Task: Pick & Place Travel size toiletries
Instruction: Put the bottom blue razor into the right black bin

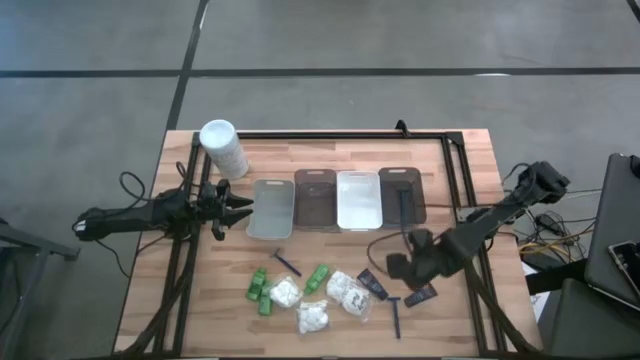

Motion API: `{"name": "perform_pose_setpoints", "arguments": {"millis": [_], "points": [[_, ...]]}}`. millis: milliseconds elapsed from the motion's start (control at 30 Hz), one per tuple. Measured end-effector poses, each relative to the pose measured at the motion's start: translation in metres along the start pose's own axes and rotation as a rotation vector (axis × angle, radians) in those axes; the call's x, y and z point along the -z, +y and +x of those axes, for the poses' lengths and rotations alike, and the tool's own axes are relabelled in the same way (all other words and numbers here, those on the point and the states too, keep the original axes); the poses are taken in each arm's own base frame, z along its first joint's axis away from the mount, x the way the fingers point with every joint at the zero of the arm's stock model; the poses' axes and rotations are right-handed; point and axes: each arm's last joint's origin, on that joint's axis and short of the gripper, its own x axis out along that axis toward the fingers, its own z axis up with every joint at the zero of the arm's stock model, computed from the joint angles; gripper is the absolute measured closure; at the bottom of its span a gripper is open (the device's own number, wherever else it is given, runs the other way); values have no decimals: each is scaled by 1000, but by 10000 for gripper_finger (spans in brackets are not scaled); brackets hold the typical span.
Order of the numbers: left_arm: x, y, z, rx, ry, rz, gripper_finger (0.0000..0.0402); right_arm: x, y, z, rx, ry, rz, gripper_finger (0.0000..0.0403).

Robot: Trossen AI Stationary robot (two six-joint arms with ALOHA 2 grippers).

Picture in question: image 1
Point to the white cylindrical wipes canister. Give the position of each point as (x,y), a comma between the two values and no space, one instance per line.
(222,145)

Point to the grey metal stand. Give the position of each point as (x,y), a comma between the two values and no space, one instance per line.
(30,240)

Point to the blue disposable razor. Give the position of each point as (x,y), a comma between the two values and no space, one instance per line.
(404,207)
(289,265)
(396,320)

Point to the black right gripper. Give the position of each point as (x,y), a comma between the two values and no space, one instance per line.
(431,260)

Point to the white paper sheet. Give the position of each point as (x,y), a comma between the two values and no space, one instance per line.
(534,300)

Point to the black aluminium table frame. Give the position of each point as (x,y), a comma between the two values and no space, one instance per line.
(350,135)

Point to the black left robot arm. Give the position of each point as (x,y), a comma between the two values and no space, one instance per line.
(140,215)

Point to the light translucent plastic bin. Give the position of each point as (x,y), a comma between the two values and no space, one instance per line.
(270,210)

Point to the brown translucent plastic bin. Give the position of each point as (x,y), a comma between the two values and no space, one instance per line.
(315,200)

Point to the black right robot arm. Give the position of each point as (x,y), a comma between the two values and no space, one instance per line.
(490,215)

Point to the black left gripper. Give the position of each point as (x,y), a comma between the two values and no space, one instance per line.
(217,210)

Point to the black power adapter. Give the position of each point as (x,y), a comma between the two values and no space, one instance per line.
(548,223)

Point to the printed bag of cotton balls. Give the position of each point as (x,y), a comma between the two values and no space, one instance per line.
(356,300)

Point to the white plastic bin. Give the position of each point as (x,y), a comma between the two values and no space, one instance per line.
(359,200)

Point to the silver metal bracket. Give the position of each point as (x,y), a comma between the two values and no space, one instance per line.
(461,216)

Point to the small green bottle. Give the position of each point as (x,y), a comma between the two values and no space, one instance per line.
(256,284)
(265,302)
(317,279)

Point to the black smartphone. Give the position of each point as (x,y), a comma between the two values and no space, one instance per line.
(627,260)

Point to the black sachet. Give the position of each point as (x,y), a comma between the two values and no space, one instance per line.
(372,284)
(420,296)

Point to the small black clamp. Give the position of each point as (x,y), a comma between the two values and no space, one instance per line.
(401,127)

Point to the dark smoky plastic bin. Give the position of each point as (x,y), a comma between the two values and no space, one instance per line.
(390,190)

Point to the grey laptop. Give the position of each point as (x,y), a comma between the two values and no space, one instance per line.
(612,225)

